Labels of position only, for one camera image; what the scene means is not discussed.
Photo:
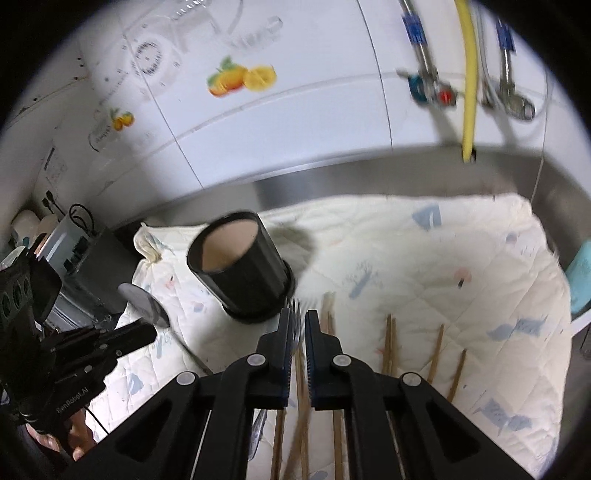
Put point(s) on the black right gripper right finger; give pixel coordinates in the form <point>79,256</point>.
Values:
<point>331,382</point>

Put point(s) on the metal fork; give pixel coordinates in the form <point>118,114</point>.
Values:
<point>260,421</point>

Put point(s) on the brown wooden chopstick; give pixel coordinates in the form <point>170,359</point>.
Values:
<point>299,447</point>
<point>393,348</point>
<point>328,325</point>
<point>436,355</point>
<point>277,458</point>
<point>457,377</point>
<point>386,362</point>

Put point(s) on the white quilted patterned mat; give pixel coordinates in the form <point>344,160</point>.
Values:
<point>479,265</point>

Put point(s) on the teal bottle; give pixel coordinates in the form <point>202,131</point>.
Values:
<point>578,275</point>

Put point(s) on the black ladle spoon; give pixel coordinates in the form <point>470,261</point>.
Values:
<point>154,313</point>

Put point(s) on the grey metal appliance box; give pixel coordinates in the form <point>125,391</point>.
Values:
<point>104,264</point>

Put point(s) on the person's left hand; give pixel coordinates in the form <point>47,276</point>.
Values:
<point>80,438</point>

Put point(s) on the chrome angle valve right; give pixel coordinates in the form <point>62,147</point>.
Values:
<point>504,97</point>

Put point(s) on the angle valve red knob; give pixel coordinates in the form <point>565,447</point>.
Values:
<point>428,90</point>

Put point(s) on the black cylindrical utensil holder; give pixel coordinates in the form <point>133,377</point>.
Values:
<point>239,264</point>

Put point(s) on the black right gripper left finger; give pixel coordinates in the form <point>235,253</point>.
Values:
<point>258,381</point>

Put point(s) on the white kettle appliance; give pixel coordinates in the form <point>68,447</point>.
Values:
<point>26,227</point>

